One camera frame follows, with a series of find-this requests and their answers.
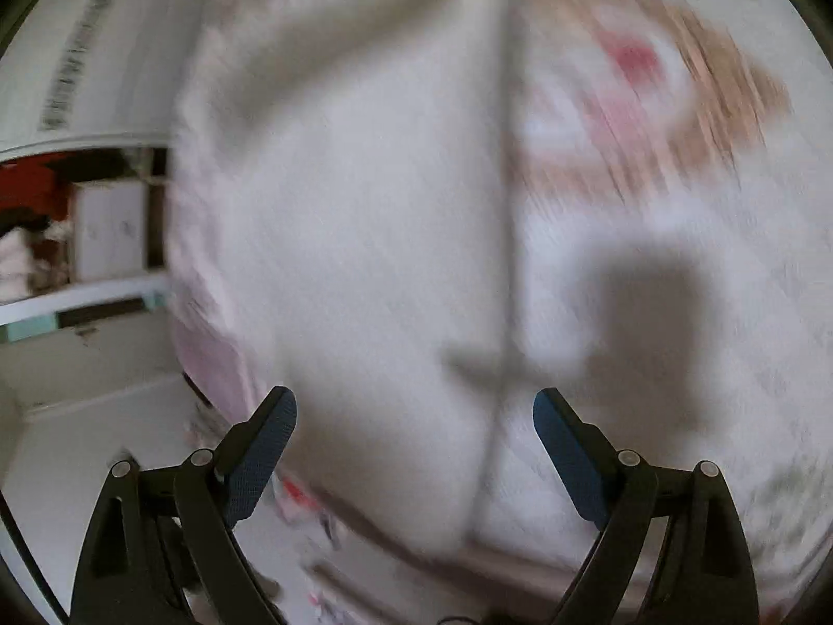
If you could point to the floral blanket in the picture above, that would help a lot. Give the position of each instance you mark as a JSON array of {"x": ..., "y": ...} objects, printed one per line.
[{"x": 208, "y": 338}]

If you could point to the white wardrobe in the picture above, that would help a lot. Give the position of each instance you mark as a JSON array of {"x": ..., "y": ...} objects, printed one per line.
[{"x": 84, "y": 351}]

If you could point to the white quilted mat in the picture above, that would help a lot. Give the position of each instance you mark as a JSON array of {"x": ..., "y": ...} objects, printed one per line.
[{"x": 651, "y": 208}]

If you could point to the white fur garment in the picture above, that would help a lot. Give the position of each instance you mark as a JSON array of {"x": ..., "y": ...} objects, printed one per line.
[{"x": 19, "y": 260}]

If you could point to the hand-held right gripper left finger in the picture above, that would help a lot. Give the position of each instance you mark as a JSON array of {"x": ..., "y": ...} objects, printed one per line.
[{"x": 260, "y": 462}]

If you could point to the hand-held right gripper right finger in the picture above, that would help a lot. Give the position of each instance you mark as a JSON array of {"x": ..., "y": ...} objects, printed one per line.
[{"x": 572, "y": 462}]

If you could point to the white fuzzy jacket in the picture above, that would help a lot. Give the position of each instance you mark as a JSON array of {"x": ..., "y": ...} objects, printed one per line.
[{"x": 364, "y": 241}]

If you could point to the red hanging clothes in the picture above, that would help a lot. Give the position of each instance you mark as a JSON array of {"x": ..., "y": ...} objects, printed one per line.
[{"x": 32, "y": 182}]

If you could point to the white wardrobe sliding door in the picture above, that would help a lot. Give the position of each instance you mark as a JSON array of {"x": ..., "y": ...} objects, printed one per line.
[{"x": 97, "y": 65}]

